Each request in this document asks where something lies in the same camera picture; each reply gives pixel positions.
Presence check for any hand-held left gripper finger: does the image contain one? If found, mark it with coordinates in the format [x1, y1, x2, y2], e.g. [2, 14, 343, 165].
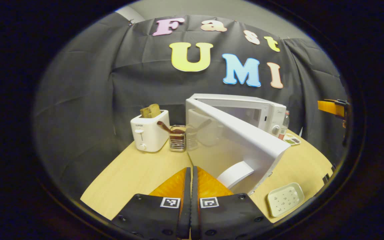
[191, 166, 275, 240]
[111, 167, 192, 240]

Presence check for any white microwave oven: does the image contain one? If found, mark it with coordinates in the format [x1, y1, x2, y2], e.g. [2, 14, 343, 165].
[185, 93, 291, 196]

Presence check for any white divided grain dish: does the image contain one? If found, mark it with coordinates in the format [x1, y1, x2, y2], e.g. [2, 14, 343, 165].
[284, 133, 301, 146]

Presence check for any clear bottle red label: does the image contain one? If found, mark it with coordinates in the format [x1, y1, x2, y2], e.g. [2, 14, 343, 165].
[279, 110, 290, 140]

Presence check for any brown wooden spoon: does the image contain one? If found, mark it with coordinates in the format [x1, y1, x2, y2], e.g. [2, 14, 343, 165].
[157, 121, 185, 134]

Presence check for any white toaster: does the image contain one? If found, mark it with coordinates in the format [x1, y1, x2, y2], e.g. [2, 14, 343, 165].
[130, 110, 171, 153]

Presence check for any cream rectangular tray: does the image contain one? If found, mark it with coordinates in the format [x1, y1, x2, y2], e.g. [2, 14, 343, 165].
[267, 182, 305, 218]

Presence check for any brown bread slice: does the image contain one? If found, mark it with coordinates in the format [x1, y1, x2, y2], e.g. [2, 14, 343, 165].
[140, 104, 161, 119]

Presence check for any black backdrop cloth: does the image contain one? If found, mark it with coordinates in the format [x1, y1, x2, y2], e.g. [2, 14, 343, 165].
[34, 14, 349, 200]

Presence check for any metal wire utensil holder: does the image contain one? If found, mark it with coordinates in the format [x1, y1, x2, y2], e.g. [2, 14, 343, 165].
[169, 125, 186, 152]

